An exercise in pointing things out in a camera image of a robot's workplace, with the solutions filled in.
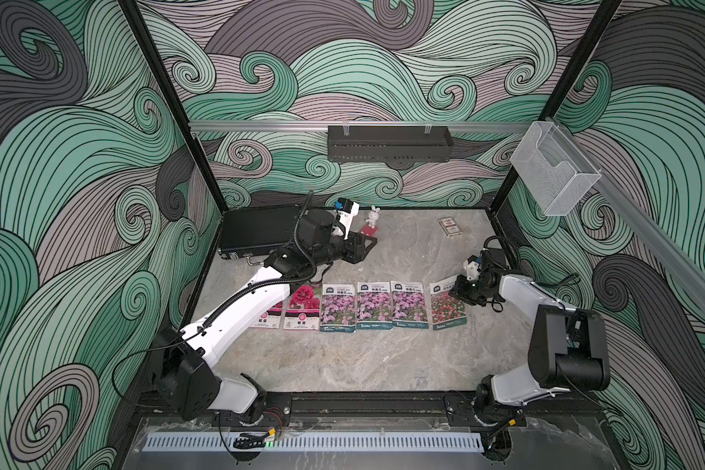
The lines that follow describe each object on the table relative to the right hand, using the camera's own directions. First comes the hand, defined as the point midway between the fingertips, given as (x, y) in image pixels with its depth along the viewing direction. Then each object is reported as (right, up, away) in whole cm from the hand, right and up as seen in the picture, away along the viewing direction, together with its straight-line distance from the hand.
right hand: (451, 292), depth 92 cm
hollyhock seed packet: (-58, -8, -2) cm, 58 cm away
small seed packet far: (+7, +22, +22) cm, 31 cm away
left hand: (-28, +19, -20) cm, 39 cm away
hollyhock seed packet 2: (-48, -5, +1) cm, 49 cm away
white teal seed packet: (-25, -4, 0) cm, 25 cm away
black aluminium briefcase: (-71, +20, +26) cm, 78 cm away
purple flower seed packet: (-14, -4, +1) cm, 14 cm away
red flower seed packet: (-3, -5, -4) cm, 7 cm away
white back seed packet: (-37, -5, 0) cm, 37 cm away
